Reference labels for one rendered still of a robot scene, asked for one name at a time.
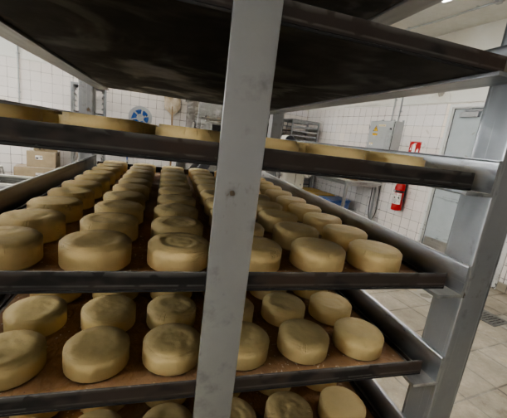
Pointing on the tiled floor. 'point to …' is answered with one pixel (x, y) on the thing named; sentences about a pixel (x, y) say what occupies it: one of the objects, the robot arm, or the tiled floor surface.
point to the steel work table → (353, 185)
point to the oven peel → (172, 105)
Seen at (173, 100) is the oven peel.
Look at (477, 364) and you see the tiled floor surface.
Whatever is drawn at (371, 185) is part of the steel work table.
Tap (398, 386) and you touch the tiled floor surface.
